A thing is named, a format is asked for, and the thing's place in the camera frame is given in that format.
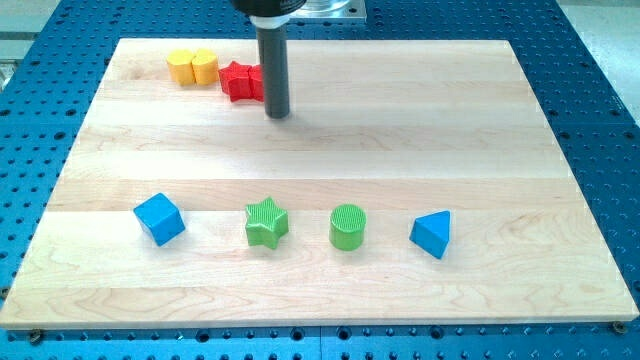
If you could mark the blue triangle block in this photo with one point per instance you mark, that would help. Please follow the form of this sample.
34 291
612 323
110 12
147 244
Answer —
432 233

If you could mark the green cylinder block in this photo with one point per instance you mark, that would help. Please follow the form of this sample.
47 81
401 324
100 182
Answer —
347 226

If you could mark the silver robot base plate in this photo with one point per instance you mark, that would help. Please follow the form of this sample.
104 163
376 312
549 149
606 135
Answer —
332 11

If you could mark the board clamp screw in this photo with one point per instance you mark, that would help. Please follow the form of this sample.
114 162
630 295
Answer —
35 337
619 327

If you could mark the red star block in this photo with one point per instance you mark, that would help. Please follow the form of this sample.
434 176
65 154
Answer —
235 81

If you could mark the left board clamp screw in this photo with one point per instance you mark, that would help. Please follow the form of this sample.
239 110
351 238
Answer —
35 337

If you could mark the black robot end effector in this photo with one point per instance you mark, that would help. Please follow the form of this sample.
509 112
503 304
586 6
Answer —
268 13

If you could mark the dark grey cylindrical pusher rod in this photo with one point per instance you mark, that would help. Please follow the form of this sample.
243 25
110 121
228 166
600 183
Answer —
272 48

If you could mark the right board clamp screw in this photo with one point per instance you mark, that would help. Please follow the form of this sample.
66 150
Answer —
619 327

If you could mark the wooden board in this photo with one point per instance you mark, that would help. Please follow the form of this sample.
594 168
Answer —
402 129

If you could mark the blue cube block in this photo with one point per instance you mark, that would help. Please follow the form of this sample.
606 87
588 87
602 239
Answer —
159 218

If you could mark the yellow heart block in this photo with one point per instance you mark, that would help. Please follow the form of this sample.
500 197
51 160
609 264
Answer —
188 67

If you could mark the green star block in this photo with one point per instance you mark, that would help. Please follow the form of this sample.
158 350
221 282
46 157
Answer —
266 223

